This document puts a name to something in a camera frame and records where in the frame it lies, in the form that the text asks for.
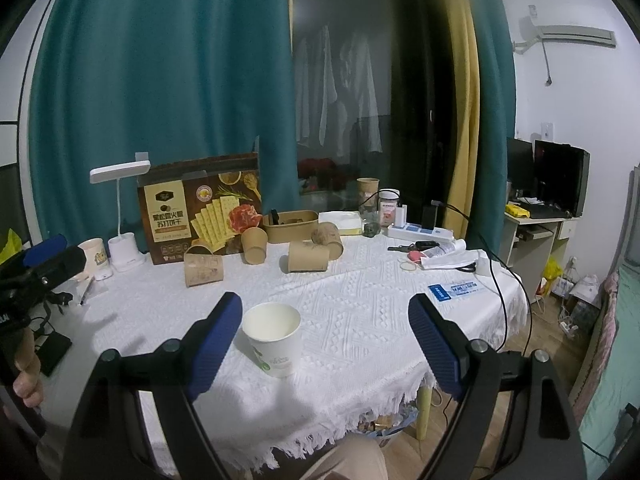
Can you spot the wooden table leg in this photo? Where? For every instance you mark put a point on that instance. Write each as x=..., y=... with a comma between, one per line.
x=425, y=410

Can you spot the person's leg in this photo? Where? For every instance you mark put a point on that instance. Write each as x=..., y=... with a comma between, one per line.
x=345, y=460

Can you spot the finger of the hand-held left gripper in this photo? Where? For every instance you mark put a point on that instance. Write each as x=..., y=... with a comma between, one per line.
x=46, y=250
x=62, y=262

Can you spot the white tissue pack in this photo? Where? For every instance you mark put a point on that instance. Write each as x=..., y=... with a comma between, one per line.
x=341, y=222

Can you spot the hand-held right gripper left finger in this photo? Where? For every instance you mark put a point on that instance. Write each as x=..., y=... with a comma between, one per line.
x=216, y=345

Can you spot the yellow plastic bag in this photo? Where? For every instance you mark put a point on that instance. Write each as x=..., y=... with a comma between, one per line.
x=10, y=246

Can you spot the clear jar with lid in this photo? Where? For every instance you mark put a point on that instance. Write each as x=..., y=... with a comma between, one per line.
x=389, y=208

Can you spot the white power strip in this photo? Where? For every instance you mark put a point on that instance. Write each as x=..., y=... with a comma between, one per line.
x=420, y=233

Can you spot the cream printed mug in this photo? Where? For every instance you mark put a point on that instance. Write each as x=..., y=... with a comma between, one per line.
x=93, y=259

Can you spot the person's left hand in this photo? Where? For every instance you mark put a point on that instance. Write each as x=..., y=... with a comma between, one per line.
x=27, y=370

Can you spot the pink round tag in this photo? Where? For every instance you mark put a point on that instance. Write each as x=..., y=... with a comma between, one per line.
x=415, y=258

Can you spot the brown paper cup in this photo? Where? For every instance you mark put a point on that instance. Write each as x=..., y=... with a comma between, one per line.
x=308, y=256
x=200, y=247
x=369, y=192
x=202, y=269
x=255, y=246
x=328, y=239

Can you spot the yellow box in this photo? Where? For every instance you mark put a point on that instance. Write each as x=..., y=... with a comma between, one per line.
x=518, y=210

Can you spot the white computer desk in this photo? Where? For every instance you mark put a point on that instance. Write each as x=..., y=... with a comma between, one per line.
x=535, y=245

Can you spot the black flat notebook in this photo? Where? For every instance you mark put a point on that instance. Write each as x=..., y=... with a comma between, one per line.
x=50, y=353

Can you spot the white tube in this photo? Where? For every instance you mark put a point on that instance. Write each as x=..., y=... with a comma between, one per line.
x=447, y=250

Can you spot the blue and white packet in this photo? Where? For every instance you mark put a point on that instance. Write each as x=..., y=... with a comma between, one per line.
x=453, y=290

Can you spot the yellow curtain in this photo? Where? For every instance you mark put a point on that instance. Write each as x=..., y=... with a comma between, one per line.
x=457, y=100

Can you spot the white textured tablecloth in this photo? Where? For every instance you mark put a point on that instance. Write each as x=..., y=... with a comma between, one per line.
x=350, y=320

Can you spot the white paper cup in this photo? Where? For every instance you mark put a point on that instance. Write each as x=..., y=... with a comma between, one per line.
x=272, y=340

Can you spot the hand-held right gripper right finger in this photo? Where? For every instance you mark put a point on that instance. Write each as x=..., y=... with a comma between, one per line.
x=434, y=345

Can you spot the white air conditioner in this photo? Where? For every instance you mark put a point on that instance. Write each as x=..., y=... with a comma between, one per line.
x=570, y=37

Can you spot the narrow teal curtain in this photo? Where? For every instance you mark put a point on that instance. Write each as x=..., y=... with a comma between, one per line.
x=495, y=100

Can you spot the wide teal curtain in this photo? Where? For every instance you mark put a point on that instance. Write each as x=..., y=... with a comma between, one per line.
x=160, y=70

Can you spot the black computer monitor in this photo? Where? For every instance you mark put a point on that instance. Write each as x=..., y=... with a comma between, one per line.
x=560, y=178
x=520, y=165

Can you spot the white desk lamp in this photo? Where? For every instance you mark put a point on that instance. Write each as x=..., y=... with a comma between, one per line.
x=122, y=240

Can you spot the brown cracker box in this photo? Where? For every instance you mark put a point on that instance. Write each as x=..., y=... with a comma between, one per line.
x=200, y=210

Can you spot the green bed cover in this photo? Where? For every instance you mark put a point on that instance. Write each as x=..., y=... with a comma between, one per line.
x=612, y=390

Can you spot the black key bunch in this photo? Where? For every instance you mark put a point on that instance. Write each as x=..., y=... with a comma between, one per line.
x=407, y=248

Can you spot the brown paper bowl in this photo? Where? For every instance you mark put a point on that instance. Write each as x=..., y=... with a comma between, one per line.
x=290, y=224

